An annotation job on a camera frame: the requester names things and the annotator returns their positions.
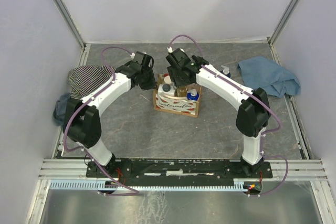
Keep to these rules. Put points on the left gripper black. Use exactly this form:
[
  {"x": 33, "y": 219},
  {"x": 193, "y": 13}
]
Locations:
[{"x": 148, "y": 82}]

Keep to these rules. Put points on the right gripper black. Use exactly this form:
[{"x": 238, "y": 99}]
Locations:
[{"x": 177, "y": 77}]

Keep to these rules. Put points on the clear amber liquid bottle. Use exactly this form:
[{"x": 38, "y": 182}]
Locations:
[{"x": 181, "y": 92}]

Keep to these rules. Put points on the orange pump bottle blue top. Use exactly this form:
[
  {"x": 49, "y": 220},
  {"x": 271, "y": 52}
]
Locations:
[{"x": 225, "y": 71}]

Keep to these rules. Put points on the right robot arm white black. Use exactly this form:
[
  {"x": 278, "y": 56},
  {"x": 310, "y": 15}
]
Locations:
[{"x": 252, "y": 106}]

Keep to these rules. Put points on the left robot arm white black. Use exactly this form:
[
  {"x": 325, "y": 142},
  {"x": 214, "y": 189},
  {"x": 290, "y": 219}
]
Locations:
[{"x": 82, "y": 118}]

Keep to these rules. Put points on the pale green bottle cream cap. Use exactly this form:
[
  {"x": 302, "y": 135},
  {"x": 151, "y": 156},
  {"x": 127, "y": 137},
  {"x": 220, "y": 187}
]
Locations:
[{"x": 167, "y": 80}]

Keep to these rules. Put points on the white bottle dark grey cap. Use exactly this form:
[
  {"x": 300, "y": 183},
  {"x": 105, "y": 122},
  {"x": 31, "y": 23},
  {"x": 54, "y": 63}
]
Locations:
[{"x": 166, "y": 89}]

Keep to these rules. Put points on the blue pump bottle front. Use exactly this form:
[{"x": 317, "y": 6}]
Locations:
[{"x": 192, "y": 95}]

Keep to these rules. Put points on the striped black white cloth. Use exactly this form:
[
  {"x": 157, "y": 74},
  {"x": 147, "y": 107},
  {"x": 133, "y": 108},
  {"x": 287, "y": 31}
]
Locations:
[{"x": 84, "y": 80}]

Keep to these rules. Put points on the blue cloth right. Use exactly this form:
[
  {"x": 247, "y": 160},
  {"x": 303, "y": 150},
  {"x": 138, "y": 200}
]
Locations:
[{"x": 260, "y": 72}]

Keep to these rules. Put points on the dark blue cloth left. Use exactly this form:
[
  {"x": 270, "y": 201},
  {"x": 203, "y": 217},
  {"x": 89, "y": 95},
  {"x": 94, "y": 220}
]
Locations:
[{"x": 60, "y": 109}]

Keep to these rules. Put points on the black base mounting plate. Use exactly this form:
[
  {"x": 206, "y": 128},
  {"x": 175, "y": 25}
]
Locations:
[{"x": 184, "y": 172}]

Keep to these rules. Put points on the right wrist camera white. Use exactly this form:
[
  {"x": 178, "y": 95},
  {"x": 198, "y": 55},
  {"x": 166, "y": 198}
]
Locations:
[{"x": 169, "y": 49}]

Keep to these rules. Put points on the left aluminium corner post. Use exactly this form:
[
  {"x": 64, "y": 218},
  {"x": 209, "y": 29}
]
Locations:
[{"x": 69, "y": 21}]

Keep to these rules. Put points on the aluminium corner post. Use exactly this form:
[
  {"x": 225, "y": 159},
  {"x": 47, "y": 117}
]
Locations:
[
  {"x": 69, "y": 21},
  {"x": 283, "y": 21}
]

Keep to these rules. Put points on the aluminium frame rail front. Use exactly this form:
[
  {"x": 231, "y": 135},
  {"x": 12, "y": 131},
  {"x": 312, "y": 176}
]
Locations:
[{"x": 298, "y": 170}]

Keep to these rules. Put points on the right aluminium corner post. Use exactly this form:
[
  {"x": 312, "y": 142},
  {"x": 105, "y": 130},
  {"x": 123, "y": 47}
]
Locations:
[{"x": 283, "y": 21}]

